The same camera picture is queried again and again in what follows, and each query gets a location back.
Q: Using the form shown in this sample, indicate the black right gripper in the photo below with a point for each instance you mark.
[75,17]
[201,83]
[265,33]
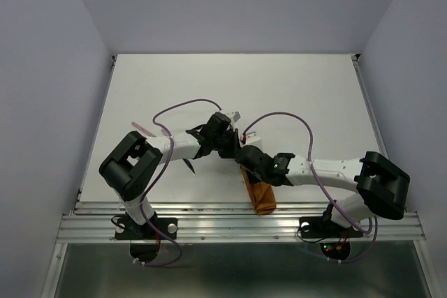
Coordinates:
[252,176]

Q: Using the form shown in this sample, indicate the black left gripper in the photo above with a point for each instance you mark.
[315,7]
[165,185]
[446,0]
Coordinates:
[235,147]

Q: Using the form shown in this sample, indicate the orange brown cloth napkin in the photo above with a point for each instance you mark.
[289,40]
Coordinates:
[260,194]

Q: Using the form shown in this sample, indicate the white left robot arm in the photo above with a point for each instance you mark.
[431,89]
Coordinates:
[132,163]

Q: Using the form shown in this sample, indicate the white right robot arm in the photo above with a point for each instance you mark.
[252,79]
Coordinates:
[357,189]

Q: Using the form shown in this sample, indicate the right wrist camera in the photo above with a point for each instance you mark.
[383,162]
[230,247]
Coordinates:
[252,139]

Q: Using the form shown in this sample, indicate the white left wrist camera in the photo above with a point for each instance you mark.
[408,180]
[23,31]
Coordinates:
[233,116]

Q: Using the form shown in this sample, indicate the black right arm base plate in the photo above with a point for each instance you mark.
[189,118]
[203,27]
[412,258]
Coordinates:
[321,227]

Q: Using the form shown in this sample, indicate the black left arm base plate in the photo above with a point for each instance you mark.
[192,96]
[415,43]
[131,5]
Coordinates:
[127,230]

